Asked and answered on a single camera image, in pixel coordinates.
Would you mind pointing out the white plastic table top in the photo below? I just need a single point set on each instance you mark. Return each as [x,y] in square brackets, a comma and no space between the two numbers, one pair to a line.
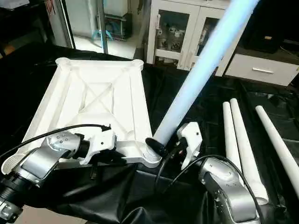
[98,102]

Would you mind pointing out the white plastic table leg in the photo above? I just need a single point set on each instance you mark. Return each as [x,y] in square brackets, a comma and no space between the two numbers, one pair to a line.
[201,70]
[280,144]
[245,149]
[230,135]

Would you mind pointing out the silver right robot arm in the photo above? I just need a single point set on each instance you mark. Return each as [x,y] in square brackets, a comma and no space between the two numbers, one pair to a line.
[229,191]

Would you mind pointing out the black work mat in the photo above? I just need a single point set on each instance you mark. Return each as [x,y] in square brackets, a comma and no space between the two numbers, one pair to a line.
[117,196]

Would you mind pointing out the white drawer unit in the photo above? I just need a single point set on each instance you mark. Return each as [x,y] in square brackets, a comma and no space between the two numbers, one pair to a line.
[261,70]

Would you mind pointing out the white glass door cabinet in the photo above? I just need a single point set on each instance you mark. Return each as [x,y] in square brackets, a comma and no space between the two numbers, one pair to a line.
[173,28]

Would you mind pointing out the black low shelf unit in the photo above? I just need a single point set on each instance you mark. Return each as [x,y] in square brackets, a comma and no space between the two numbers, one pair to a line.
[275,23]

